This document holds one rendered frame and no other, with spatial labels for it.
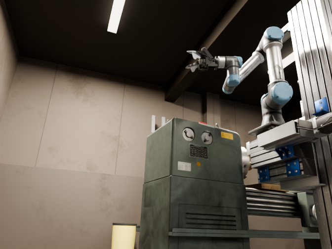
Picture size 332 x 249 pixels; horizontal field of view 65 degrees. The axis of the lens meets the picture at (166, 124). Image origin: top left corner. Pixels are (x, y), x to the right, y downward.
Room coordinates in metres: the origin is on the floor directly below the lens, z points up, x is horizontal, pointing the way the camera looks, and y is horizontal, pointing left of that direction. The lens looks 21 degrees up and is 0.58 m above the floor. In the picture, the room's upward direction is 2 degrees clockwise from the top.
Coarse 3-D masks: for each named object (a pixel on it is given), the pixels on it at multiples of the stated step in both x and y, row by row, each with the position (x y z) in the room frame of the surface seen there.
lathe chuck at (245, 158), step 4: (244, 148) 2.04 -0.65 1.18; (244, 152) 2.01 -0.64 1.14; (244, 156) 1.99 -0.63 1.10; (248, 156) 2.01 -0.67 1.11; (244, 160) 1.99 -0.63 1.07; (248, 160) 2.01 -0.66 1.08; (248, 164) 2.01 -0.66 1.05; (244, 168) 2.01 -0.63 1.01; (248, 168) 2.02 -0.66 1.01; (244, 172) 2.03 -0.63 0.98; (244, 176) 2.06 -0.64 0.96
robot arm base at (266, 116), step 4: (268, 112) 1.48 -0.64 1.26; (272, 112) 1.46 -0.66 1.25; (276, 112) 1.46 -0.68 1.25; (280, 112) 1.47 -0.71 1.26; (264, 116) 1.50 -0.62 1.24; (268, 116) 1.48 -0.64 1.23; (272, 116) 1.46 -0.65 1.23; (276, 116) 1.46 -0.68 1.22; (280, 116) 1.46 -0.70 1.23; (264, 120) 1.49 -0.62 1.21; (268, 120) 1.47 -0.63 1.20; (272, 120) 1.47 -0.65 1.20; (276, 120) 1.45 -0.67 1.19; (280, 120) 1.45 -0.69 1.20
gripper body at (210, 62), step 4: (204, 56) 1.37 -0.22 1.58; (216, 56) 1.37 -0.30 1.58; (200, 60) 1.38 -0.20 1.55; (204, 60) 1.38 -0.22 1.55; (208, 60) 1.39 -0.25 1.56; (212, 60) 1.39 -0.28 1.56; (216, 60) 1.36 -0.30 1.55; (200, 64) 1.38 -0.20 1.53; (204, 64) 1.36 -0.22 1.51; (208, 64) 1.38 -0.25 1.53; (212, 64) 1.38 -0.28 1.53; (216, 64) 1.38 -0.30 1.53; (200, 68) 1.40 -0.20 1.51; (204, 68) 1.40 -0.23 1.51; (216, 68) 1.39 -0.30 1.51
